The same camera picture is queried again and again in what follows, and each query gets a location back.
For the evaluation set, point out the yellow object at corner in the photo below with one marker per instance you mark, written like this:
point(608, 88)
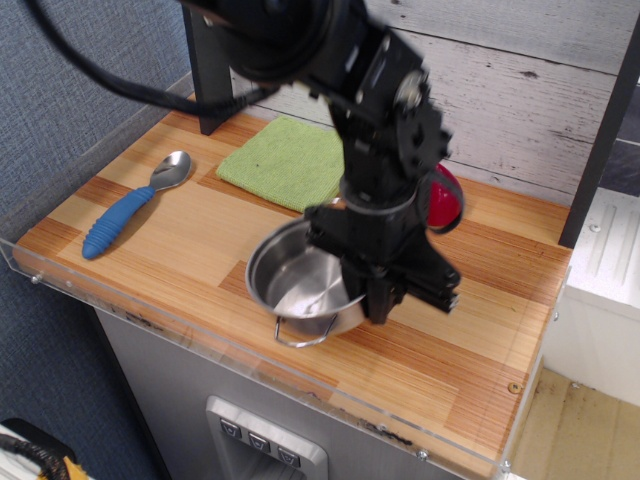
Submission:
point(66, 469)

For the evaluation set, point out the black right vertical post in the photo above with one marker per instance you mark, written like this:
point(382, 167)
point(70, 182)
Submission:
point(612, 119)

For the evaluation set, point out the green folded cloth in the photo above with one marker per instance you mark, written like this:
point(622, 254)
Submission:
point(289, 163)

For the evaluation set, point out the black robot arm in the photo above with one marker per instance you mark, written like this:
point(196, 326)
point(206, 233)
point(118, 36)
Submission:
point(378, 97)

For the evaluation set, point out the stainless steel pan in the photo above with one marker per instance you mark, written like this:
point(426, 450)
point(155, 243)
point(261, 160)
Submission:
point(302, 287)

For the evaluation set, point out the red cone shaped toy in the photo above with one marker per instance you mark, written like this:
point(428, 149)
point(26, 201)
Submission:
point(446, 203)

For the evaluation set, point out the black left vertical post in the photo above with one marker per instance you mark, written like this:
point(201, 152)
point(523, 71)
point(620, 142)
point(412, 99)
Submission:
point(209, 66)

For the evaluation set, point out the blue handled metal spoon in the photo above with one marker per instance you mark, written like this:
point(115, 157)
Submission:
point(171, 172)

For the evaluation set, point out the grey toy fridge cabinet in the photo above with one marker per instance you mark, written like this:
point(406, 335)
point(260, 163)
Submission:
point(171, 386)

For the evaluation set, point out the white ridged side counter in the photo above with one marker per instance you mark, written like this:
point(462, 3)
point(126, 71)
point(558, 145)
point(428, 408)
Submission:
point(593, 336)

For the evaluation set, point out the silver dispenser button panel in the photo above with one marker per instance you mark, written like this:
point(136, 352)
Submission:
point(252, 447)

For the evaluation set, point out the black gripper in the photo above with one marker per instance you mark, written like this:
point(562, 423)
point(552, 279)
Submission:
point(385, 255)

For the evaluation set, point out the black vertical post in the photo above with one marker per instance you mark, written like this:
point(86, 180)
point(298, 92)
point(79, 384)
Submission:
point(612, 119)
point(209, 66)

